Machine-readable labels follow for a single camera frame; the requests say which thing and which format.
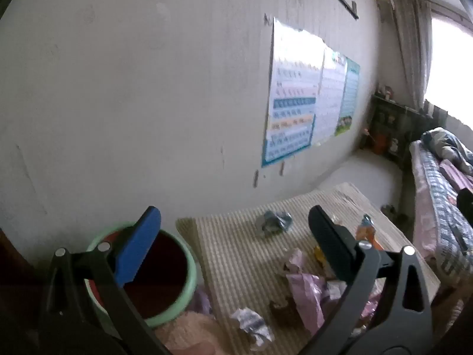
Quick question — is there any pink wrapper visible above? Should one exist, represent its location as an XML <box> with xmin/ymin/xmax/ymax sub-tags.
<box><xmin>360</xmin><ymin>285</ymin><xmax>385</xmax><ymax>319</ymax></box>
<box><xmin>283</xmin><ymin>248</ymin><xmax>332</xmax><ymax>335</ymax></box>

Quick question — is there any beige checked mat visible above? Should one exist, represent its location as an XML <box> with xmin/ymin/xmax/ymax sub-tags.
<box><xmin>175</xmin><ymin>182</ymin><xmax>442</xmax><ymax>355</ymax></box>

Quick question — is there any dark brown wrapper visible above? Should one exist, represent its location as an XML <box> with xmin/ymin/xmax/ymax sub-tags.
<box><xmin>269</xmin><ymin>299</ymin><xmax>302</xmax><ymax>328</ymax></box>

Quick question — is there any orange drink bottle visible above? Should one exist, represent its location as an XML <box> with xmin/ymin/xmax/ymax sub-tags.
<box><xmin>355</xmin><ymin>214</ymin><xmax>385</xmax><ymax>250</ymax></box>

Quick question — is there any black wall rail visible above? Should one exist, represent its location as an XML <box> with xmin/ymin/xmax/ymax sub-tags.
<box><xmin>327</xmin><ymin>0</ymin><xmax>360</xmax><ymax>20</ymax></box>

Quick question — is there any green trash bin red inside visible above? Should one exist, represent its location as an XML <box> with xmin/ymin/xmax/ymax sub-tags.
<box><xmin>84</xmin><ymin>222</ymin><xmax>202</xmax><ymax>328</ymax></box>

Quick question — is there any purple striped blanket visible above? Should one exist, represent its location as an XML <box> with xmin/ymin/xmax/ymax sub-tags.
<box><xmin>440</xmin><ymin>159</ymin><xmax>473</xmax><ymax>190</ymax></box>

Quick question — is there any dark wooden shelf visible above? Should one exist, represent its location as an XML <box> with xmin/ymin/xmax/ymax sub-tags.
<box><xmin>360</xmin><ymin>92</ymin><xmax>448</xmax><ymax>164</ymax></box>

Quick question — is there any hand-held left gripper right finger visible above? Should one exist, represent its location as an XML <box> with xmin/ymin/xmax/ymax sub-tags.
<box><xmin>308</xmin><ymin>204</ymin><xmax>434</xmax><ymax>355</ymax></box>

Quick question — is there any window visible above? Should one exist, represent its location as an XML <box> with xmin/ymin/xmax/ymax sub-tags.
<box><xmin>425</xmin><ymin>15</ymin><xmax>473</xmax><ymax>130</ymax></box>

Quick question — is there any green bordered poster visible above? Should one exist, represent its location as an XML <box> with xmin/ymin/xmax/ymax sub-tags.
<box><xmin>334</xmin><ymin>56</ymin><xmax>361</xmax><ymax>137</ymax></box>

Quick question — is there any large blue chart poster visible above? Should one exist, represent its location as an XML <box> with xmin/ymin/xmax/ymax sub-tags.
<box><xmin>262</xmin><ymin>17</ymin><xmax>326</xmax><ymax>168</ymax></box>

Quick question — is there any grey pillow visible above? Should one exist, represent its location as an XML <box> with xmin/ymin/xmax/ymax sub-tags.
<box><xmin>421</xmin><ymin>128</ymin><xmax>473</xmax><ymax>174</ymax></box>

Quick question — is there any lilac plastic bag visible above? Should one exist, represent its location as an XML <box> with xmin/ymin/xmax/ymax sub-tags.
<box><xmin>190</xmin><ymin>288</ymin><xmax>214</xmax><ymax>316</ymax></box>

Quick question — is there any crumpled blue grey wrapper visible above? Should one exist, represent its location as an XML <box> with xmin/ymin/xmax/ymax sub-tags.
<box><xmin>255</xmin><ymin>210</ymin><xmax>293</xmax><ymax>235</ymax></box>

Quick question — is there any crumpled white blue wrapper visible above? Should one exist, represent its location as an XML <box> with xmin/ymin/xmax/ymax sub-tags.
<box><xmin>230</xmin><ymin>307</ymin><xmax>274</xmax><ymax>351</ymax></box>

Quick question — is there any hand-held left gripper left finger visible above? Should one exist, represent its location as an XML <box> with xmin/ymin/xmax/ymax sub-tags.
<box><xmin>37</xmin><ymin>206</ymin><xmax>171</xmax><ymax>355</ymax></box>

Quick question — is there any beige curtain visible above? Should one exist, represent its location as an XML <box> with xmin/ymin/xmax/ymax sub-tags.
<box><xmin>391</xmin><ymin>0</ymin><xmax>433</xmax><ymax>111</ymax></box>

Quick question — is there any white chart poster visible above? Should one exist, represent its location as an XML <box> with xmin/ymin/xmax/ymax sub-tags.
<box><xmin>312</xmin><ymin>46</ymin><xmax>348</xmax><ymax>146</ymax></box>

